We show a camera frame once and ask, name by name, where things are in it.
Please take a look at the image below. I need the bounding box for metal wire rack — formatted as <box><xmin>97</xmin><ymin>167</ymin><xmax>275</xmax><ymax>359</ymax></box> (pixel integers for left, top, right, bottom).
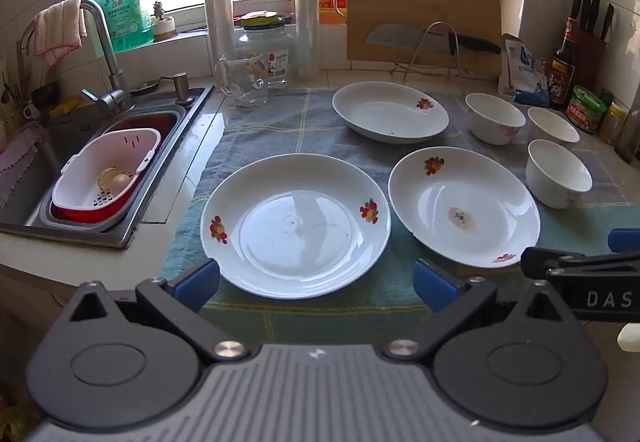
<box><xmin>390</xmin><ymin>21</ymin><xmax>481</xmax><ymax>83</ymax></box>

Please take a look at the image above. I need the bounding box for clear glass mug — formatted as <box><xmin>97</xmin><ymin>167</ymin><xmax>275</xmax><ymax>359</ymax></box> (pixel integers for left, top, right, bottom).
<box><xmin>215</xmin><ymin>51</ymin><xmax>271</xmax><ymax>111</ymax></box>

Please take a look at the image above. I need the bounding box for metal soap dispenser pump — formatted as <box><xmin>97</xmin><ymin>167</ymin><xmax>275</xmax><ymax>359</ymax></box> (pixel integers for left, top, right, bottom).
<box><xmin>172</xmin><ymin>73</ymin><xmax>197</xmax><ymax>106</ymax></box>

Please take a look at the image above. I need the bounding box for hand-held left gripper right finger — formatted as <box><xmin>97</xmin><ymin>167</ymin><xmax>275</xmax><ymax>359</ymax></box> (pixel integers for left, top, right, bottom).
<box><xmin>382</xmin><ymin>258</ymin><xmax>581</xmax><ymax>364</ymax></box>

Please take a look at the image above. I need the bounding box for white plate with fruit print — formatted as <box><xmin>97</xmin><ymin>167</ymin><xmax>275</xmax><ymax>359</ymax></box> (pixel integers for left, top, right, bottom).
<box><xmin>200</xmin><ymin>153</ymin><xmax>392</xmax><ymax>300</ymax></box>
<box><xmin>388</xmin><ymin>146</ymin><xmax>542</xmax><ymax>269</ymax></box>
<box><xmin>332</xmin><ymin>81</ymin><xmax>450</xmax><ymax>145</ymax></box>

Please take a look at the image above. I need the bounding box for green jar with red label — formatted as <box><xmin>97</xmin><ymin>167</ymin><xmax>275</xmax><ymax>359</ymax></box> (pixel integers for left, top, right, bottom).
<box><xmin>566</xmin><ymin>85</ymin><xmax>608</xmax><ymax>134</ymax></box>

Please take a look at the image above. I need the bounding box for metal sink stopper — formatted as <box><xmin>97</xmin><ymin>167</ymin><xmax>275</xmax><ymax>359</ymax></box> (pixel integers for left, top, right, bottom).
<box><xmin>129</xmin><ymin>76</ymin><xmax>176</xmax><ymax>94</ymax></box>

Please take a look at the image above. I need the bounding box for metal faucet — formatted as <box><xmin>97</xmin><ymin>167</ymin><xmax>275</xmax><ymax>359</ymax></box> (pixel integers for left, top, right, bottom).
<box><xmin>20</xmin><ymin>0</ymin><xmax>133</xmax><ymax>114</ymax></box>

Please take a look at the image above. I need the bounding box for green dish soap bottle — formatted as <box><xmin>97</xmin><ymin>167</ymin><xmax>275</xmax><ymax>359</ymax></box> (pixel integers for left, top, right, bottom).
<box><xmin>100</xmin><ymin>0</ymin><xmax>155</xmax><ymax>54</ymax></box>

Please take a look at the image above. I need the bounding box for red basin with grey rim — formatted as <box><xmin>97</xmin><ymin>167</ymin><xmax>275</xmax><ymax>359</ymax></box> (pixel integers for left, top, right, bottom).
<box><xmin>39</xmin><ymin>104</ymin><xmax>187</xmax><ymax>234</ymax></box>

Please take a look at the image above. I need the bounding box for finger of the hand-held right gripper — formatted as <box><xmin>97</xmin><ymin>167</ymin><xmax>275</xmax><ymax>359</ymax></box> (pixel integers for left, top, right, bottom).
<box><xmin>520</xmin><ymin>247</ymin><xmax>640</xmax><ymax>280</ymax></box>
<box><xmin>607</xmin><ymin>228</ymin><xmax>640</xmax><ymax>254</ymax></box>

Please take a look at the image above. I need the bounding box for white ceramic bowl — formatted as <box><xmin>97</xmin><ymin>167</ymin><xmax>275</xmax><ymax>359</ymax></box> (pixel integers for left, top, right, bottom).
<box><xmin>527</xmin><ymin>107</ymin><xmax>581</xmax><ymax>145</ymax></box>
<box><xmin>465</xmin><ymin>93</ymin><xmax>527</xmax><ymax>146</ymax></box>
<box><xmin>525</xmin><ymin>139</ymin><xmax>594</xmax><ymax>209</ymax></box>

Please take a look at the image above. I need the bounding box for white colander basket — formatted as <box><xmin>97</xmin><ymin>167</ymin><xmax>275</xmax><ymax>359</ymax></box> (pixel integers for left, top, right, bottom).
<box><xmin>51</xmin><ymin>127</ymin><xmax>162</xmax><ymax>214</ymax></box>

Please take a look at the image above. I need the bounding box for small figurine on white base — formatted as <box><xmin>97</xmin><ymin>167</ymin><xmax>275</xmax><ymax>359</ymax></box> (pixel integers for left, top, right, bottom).
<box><xmin>151</xmin><ymin>0</ymin><xmax>177</xmax><ymax>42</ymax></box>

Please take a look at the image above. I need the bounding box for pink rag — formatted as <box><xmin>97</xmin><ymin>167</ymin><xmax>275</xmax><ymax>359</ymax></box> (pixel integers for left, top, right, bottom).
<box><xmin>0</xmin><ymin>122</ymin><xmax>51</xmax><ymax>210</ymax></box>

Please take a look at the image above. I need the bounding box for clear plastic wrap roll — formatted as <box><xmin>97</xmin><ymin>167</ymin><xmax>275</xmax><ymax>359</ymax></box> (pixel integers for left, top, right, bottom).
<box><xmin>291</xmin><ymin>0</ymin><xmax>321</xmax><ymax>83</ymax></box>
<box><xmin>202</xmin><ymin>0</ymin><xmax>237</xmax><ymax>68</ymax></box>

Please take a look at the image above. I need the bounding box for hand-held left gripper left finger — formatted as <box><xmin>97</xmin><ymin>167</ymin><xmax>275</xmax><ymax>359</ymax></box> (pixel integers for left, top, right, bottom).
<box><xmin>62</xmin><ymin>258</ymin><xmax>252</xmax><ymax>365</ymax></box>

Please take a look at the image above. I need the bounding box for pink striped dishcloth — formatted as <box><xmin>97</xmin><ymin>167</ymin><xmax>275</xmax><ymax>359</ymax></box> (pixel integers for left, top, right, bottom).
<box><xmin>33</xmin><ymin>0</ymin><xmax>88</xmax><ymax>68</ymax></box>

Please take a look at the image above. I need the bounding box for brown knife block with knives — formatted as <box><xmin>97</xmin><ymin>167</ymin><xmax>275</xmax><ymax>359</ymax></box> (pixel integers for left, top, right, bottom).
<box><xmin>570</xmin><ymin>0</ymin><xmax>616</xmax><ymax>88</ymax></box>

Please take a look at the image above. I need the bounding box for grey-blue checked cloth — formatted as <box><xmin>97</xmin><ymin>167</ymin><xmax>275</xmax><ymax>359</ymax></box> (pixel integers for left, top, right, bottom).
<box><xmin>162</xmin><ymin>87</ymin><xmax>640</xmax><ymax>358</ymax></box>

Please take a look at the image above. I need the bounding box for small yellow jar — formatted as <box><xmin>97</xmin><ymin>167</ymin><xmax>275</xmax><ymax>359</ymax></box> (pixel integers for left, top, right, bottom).
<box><xmin>599</xmin><ymin>99</ymin><xmax>628</xmax><ymax>145</ymax></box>

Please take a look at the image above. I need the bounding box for white and blue salt bag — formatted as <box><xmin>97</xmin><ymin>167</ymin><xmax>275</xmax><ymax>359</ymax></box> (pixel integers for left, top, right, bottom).
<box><xmin>497</xmin><ymin>33</ymin><xmax>551</xmax><ymax>105</ymax></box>

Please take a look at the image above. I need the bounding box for stainless steel sink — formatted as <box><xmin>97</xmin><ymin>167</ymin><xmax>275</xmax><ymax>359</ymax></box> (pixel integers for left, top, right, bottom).
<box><xmin>0</xmin><ymin>82</ymin><xmax>217</xmax><ymax>250</ymax></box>

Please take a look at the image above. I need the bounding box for yellow sponge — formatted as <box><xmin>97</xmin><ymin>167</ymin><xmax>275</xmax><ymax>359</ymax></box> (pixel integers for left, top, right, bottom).
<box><xmin>49</xmin><ymin>94</ymin><xmax>83</xmax><ymax>119</ymax></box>

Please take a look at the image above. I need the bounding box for black-handled kitchen knife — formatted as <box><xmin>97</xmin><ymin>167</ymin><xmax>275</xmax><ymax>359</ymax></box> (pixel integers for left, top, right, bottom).
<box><xmin>365</xmin><ymin>23</ymin><xmax>502</xmax><ymax>57</ymax></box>

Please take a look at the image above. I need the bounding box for dark vinegar bottle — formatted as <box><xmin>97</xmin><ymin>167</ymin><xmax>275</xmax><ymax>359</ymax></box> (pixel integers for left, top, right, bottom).
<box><xmin>550</xmin><ymin>17</ymin><xmax>591</xmax><ymax>110</ymax></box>

